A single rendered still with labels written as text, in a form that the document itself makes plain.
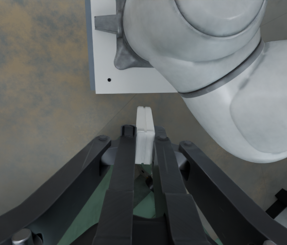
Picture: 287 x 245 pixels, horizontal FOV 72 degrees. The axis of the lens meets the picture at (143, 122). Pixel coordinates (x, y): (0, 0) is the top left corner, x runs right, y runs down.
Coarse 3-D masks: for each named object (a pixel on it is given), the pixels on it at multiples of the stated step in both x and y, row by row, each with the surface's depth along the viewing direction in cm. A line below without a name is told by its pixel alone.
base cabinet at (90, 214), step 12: (144, 168) 91; (108, 180) 95; (96, 192) 95; (96, 204) 87; (144, 204) 65; (84, 216) 87; (96, 216) 81; (144, 216) 61; (72, 228) 88; (84, 228) 81; (204, 228) 91; (60, 240) 88; (72, 240) 81
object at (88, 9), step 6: (90, 6) 49; (90, 12) 49; (90, 18) 50; (90, 24) 50; (90, 30) 50; (90, 36) 51; (90, 42) 51; (90, 48) 52; (90, 54) 52; (90, 60) 52; (90, 66) 53; (90, 72) 53; (90, 78) 54; (90, 84) 54
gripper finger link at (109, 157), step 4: (132, 124) 19; (112, 140) 15; (116, 140) 15; (112, 144) 15; (116, 144) 15; (108, 148) 14; (112, 148) 14; (116, 148) 14; (108, 152) 14; (112, 152) 14; (116, 152) 14; (104, 156) 14; (108, 156) 14; (112, 156) 14; (100, 160) 14; (104, 160) 14; (108, 160) 14; (112, 160) 14; (100, 164) 14; (104, 164) 14; (108, 164) 14; (112, 164) 15
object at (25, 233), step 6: (24, 228) 7; (18, 234) 7; (24, 234) 7; (30, 234) 7; (36, 234) 8; (12, 240) 7; (18, 240) 7; (24, 240) 7; (30, 240) 7; (36, 240) 7
